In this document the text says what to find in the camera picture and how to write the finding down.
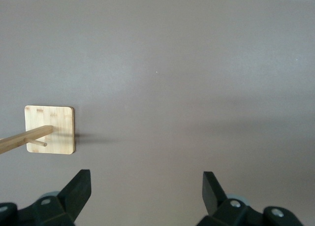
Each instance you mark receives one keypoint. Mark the wooden mug tree stand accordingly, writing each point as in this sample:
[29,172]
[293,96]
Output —
[57,117]

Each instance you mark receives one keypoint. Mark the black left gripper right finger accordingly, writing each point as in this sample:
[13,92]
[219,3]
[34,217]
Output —
[211,194]

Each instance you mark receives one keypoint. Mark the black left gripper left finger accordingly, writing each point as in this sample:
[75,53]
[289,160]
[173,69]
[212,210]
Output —
[71,199]

